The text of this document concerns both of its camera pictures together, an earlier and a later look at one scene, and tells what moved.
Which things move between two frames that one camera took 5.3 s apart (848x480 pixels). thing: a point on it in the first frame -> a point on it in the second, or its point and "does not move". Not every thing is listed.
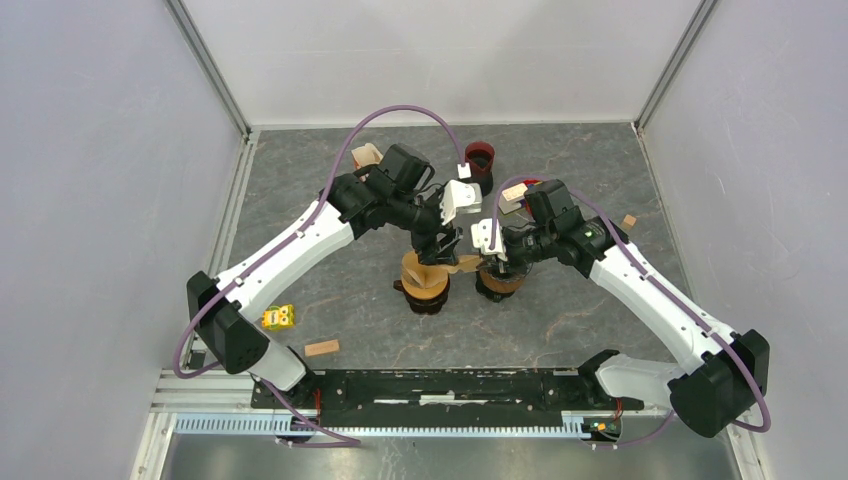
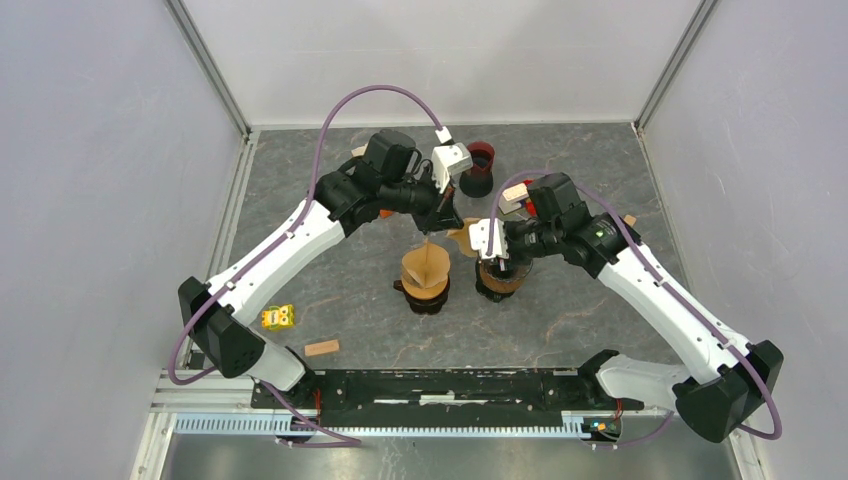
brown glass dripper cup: [424, 306] does not move
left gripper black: [430, 251] -> [442, 213]
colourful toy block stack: [514, 198] does not move
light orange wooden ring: [425, 293] does not move
